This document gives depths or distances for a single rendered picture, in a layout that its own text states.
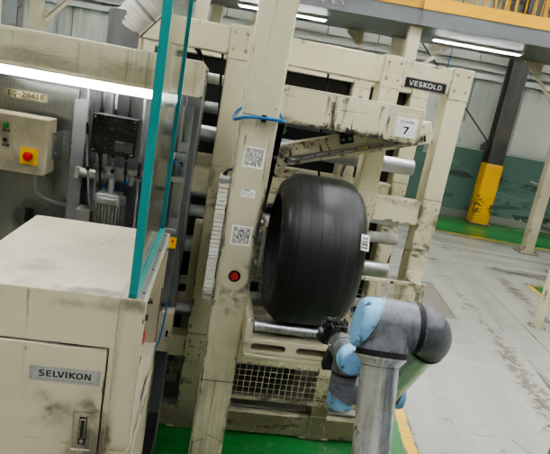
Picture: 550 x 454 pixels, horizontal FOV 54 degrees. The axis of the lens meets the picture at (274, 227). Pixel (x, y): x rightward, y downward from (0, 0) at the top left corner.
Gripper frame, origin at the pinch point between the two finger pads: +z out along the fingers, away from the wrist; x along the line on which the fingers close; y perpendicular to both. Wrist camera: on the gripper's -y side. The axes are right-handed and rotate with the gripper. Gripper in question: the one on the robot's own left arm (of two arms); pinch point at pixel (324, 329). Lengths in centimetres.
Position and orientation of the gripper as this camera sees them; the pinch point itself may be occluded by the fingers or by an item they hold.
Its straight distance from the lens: 186.4
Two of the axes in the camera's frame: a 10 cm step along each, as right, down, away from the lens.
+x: -9.8, -1.4, -1.3
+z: -1.1, -1.3, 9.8
